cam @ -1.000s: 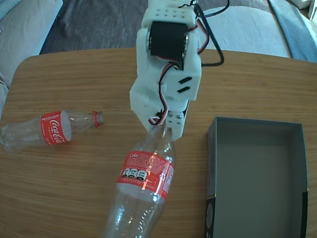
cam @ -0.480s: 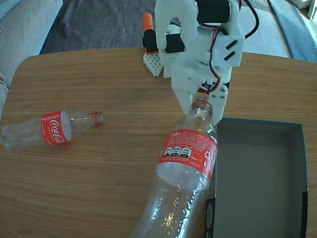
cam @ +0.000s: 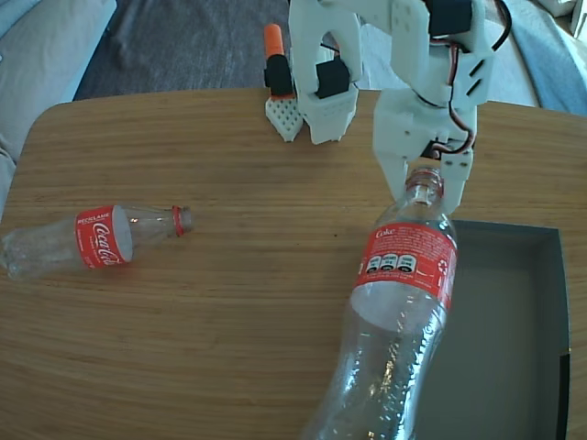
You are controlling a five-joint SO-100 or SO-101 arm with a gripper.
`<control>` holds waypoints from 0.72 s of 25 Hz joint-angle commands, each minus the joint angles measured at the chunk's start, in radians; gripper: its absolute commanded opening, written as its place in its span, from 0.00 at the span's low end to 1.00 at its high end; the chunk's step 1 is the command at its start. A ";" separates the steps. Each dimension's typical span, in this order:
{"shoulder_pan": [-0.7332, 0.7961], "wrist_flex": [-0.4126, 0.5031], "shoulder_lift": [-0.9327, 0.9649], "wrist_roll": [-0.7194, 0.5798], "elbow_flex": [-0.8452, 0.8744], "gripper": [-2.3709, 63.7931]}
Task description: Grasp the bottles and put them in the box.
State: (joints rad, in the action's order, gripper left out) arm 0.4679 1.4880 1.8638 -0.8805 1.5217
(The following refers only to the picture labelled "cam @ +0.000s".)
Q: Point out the clear bottle nutrition panel label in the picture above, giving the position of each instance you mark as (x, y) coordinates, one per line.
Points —
(408, 256)

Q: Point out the clear bottle script logo label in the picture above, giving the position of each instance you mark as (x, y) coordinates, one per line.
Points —
(101, 238)

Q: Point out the grey cardboard box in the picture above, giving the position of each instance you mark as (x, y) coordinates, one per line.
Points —
(504, 321)

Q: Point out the orange and black clamp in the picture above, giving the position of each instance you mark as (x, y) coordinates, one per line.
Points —
(273, 39)

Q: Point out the blue grey blanket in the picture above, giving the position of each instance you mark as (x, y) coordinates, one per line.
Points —
(546, 55)

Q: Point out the grey patterned rug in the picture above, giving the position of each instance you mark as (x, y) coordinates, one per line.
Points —
(183, 46)

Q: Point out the light grey sofa cushion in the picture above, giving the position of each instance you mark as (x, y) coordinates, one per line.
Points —
(36, 69)

